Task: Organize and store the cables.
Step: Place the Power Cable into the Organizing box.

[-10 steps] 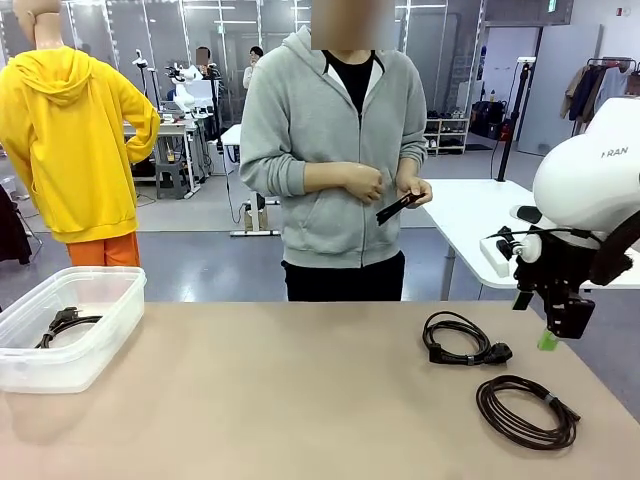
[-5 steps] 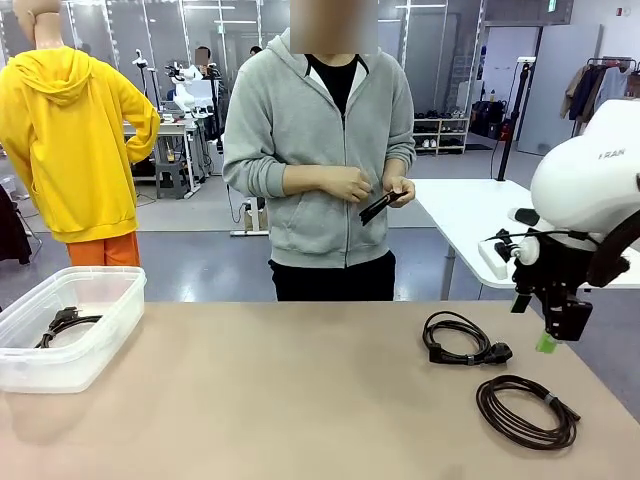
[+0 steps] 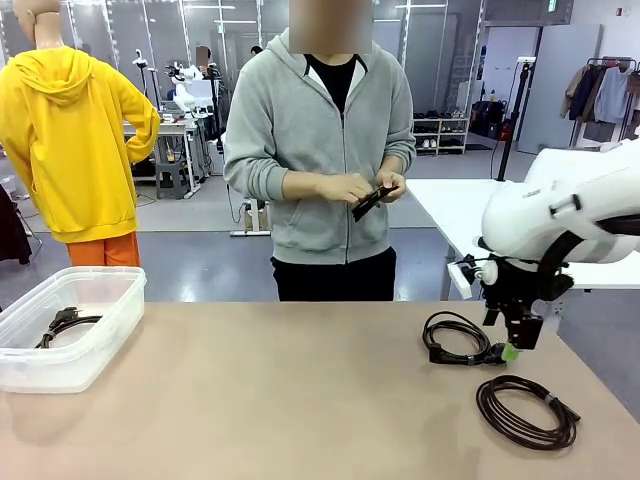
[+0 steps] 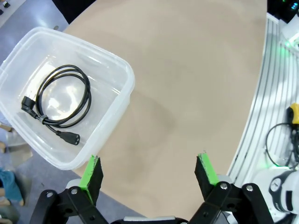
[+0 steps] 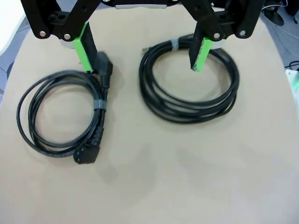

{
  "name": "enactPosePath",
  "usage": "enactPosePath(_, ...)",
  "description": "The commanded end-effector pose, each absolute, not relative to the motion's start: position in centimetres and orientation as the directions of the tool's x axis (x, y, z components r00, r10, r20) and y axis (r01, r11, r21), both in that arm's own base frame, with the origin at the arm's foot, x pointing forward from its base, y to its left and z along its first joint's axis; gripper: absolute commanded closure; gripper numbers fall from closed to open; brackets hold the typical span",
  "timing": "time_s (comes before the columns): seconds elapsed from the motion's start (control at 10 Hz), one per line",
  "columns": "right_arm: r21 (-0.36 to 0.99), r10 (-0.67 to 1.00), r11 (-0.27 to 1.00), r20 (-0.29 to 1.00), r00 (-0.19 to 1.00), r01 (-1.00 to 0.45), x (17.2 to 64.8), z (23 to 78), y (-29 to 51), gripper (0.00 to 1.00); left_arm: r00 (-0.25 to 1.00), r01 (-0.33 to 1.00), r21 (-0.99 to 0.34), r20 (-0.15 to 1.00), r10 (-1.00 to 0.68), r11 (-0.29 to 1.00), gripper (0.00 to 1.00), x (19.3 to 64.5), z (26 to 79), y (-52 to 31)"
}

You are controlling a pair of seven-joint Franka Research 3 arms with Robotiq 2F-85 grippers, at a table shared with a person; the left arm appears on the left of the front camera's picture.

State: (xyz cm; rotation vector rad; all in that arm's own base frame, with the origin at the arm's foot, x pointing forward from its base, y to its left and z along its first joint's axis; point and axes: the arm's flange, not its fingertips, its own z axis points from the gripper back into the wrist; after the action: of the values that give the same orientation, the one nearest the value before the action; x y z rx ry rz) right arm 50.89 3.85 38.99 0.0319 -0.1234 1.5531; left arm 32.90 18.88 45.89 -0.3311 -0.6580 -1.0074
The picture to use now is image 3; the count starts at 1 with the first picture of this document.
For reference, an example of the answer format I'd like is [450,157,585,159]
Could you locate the background person dark top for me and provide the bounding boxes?
[194,45,224,141]

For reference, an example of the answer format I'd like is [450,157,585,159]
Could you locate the person's left hand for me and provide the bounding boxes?
[374,171,409,204]

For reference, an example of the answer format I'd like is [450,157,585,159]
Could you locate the person in grey hoodie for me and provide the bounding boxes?
[223,0,417,302]

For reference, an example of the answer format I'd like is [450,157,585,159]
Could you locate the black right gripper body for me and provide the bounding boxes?
[482,257,540,315]

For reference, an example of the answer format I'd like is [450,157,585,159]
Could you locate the black cable with plug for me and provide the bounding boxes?
[34,306,104,349]

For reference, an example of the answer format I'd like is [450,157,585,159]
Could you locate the background white robot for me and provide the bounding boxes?
[167,62,206,111]

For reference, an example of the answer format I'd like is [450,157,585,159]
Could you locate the orange shorts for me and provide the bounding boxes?
[66,231,142,269]

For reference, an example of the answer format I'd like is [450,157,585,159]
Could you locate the black bags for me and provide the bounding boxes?
[472,98,512,141]

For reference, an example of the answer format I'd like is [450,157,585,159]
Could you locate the black clothes rack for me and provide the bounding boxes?
[553,56,640,151]

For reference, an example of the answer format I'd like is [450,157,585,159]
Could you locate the brown cable grey tie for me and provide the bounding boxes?
[475,374,581,451]

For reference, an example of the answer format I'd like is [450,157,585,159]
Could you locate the beige coat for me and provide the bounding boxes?
[558,64,587,121]

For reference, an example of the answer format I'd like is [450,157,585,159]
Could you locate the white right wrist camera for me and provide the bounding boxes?
[447,254,499,301]

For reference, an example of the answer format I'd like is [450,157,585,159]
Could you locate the person's right forearm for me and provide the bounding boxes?
[282,169,319,202]

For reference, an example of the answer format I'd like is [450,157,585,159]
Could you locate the light blue shirt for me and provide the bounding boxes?
[593,67,632,124]

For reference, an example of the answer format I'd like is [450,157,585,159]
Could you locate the navy jacket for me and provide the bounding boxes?
[569,64,604,124]

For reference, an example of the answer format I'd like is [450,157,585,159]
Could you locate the black camera pole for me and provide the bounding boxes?
[492,56,537,182]

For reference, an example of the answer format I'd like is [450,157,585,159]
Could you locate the clear plastic storage box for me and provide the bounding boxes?
[0,266,147,395]

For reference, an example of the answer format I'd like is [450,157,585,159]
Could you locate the background workbench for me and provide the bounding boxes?
[122,117,206,199]

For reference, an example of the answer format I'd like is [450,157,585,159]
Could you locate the beige mannequin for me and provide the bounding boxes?
[12,0,64,51]

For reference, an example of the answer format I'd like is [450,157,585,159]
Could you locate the person's right hand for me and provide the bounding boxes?
[312,172,374,206]

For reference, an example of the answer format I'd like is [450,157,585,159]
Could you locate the yellow hoodie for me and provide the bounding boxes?
[0,45,161,245]

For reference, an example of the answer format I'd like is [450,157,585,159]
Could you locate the black stand white head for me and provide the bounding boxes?
[131,48,161,109]

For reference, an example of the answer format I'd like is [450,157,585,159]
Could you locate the wooden shoe rack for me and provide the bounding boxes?
[412,117,471,156]

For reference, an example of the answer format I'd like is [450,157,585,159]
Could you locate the black power cable angled plug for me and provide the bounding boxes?
[422,310,506,369]

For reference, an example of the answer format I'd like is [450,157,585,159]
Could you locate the white table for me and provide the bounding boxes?
[405,178,640,331]

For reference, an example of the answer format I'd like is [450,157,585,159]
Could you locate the black arm cable sleeve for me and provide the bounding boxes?
[537,217,640,301]

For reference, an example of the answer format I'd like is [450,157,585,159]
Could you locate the grey step stool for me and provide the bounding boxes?
[154,159,192,201]

